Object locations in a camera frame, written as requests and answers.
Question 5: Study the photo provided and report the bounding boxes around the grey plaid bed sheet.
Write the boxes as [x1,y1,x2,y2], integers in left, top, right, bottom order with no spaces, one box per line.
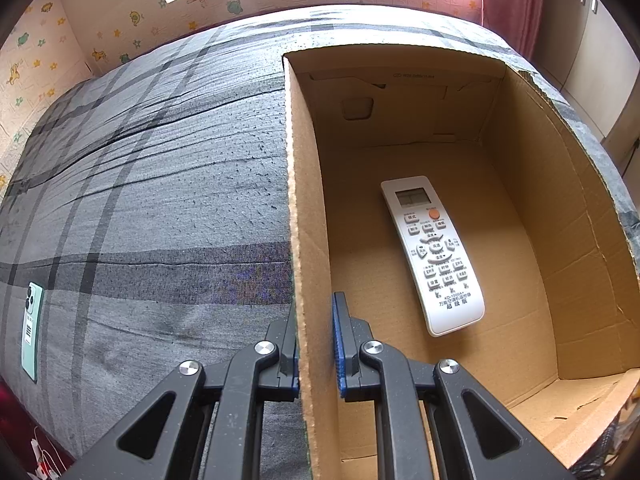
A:
[0,5,635,480]

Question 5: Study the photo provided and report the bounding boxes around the white remote control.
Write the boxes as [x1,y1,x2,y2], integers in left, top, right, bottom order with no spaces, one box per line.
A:
[380,175,487,338]

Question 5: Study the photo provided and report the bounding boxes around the brown cardboard box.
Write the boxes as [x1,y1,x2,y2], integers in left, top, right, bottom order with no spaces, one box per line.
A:
[281,46,640,480]

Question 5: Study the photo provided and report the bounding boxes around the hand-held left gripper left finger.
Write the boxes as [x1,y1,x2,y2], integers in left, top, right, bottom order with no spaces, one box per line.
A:
[61,316,300,480]

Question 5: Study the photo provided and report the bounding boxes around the pink curtain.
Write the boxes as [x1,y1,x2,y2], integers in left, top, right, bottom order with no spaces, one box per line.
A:
[481,0,551,59]

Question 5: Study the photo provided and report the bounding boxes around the red cloth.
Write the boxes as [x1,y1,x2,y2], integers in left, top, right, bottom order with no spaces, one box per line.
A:
[0,377,77,480]

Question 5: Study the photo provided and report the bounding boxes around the dark braided cable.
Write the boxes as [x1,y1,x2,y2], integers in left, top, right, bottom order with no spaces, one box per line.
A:
[570,412,628,478]

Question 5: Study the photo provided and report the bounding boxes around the green smartphone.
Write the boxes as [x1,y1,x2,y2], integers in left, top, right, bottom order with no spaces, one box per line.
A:
[20,281,45,384]

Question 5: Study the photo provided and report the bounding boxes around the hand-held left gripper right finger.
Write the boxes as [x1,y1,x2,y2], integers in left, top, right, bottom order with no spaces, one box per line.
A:
[331,291,577,480]

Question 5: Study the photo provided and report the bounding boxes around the white cabinet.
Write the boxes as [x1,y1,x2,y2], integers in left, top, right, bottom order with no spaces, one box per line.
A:
[530,0,640,177]

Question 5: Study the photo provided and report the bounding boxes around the white cable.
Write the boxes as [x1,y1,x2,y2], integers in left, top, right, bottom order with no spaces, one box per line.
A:
[29,425,64,480]

